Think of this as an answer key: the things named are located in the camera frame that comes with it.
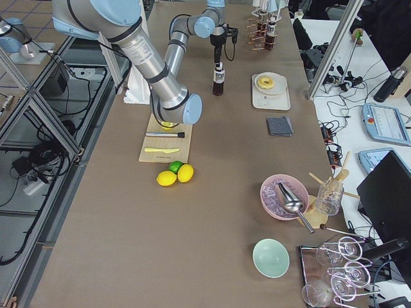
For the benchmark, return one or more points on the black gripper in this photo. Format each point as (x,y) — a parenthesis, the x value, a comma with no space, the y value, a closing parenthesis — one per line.
(216,40)

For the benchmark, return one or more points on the tea bottle white cap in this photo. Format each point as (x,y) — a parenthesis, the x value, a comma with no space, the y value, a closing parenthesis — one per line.
(218,79)

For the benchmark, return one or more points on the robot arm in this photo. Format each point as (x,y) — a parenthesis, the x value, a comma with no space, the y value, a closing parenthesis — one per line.
(120,22)

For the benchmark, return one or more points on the white serving tray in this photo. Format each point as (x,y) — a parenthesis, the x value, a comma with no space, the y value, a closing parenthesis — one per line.
(276,98)

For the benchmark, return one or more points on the wine glass rack tray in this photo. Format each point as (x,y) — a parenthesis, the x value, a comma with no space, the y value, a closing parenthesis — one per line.
(335,274)

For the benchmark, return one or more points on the glazed donut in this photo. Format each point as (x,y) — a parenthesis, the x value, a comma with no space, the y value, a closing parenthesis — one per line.
(266,82)

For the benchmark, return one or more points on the white round plate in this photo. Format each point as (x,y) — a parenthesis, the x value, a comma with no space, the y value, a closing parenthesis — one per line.
(279,87)

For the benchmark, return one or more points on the half lemon slice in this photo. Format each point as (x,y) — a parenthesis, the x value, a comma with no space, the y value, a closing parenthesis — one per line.
(167,126)

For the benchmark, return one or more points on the steel muddler with black tip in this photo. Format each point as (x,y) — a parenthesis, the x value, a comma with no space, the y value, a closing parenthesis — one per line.
(166,135)

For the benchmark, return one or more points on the grey folded cloth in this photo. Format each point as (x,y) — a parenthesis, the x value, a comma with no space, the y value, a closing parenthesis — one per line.
(279,126)

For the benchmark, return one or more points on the yellow plastic knife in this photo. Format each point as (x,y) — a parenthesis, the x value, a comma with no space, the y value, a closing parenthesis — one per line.
(161,150)

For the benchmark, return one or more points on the wooden cutting board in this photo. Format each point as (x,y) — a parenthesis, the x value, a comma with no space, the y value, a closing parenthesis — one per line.
(157,142)

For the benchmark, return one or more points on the green lime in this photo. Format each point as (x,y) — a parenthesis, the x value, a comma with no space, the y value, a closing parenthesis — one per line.
(175,166)

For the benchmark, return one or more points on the yellow lemon lower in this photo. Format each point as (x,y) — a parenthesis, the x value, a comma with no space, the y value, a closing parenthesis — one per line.
(185,173)

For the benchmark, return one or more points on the yellow lemon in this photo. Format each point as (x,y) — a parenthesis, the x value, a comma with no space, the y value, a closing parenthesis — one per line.
(166,178)
(185,173)

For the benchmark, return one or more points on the yellow lemon upper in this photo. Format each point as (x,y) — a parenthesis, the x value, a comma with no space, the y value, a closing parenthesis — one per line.
(166,178)

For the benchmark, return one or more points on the pink bowl with ice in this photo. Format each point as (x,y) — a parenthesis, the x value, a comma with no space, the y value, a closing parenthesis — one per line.
(270,200)

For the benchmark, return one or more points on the steel ice scoop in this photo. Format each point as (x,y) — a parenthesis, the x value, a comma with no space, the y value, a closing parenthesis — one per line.
(292,204)

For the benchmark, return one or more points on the black water bottle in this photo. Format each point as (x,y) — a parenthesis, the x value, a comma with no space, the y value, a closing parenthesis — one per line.
(391,84)

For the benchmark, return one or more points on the blue teach pendant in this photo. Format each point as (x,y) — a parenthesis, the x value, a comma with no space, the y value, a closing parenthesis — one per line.
(385,124)
(369,159)

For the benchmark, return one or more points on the clear glass mug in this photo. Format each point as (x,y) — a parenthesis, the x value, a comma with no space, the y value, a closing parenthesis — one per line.
(329,197)

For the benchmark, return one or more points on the wooden mug stand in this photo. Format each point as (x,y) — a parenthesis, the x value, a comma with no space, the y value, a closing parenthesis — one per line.
(316,217)

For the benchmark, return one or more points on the green ceramic bowl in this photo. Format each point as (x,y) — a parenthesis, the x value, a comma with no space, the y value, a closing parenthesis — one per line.
(271,258)

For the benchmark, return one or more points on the black monitor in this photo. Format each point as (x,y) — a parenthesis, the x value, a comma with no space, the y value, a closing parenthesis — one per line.
(385,198)

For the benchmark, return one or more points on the copper wire bottle rack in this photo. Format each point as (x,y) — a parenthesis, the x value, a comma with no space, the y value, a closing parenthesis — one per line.
(255,33)

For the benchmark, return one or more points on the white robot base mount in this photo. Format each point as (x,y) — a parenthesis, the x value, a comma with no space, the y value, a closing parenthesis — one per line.
(138,91)

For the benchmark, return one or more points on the aluminium frame post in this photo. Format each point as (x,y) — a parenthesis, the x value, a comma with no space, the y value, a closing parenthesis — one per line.
(346,21)

